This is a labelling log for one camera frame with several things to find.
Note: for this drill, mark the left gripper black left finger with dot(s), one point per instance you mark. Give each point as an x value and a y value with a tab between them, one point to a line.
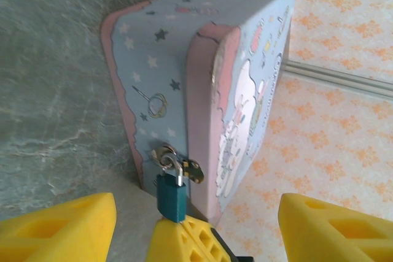
46	237

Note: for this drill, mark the aluminium rail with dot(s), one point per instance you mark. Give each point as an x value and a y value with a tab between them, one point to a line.
337	78

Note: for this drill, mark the blue pink tin box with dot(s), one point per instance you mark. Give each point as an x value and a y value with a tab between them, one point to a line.
153	90

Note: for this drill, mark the teal padlock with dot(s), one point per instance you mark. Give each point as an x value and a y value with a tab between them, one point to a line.
170	197

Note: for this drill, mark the brass hasp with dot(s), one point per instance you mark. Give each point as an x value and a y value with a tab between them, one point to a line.
195	171

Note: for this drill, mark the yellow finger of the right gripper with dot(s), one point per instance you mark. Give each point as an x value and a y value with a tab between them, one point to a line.
208	243
169	243

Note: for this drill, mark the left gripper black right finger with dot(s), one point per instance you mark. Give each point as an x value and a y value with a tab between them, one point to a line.
337	237

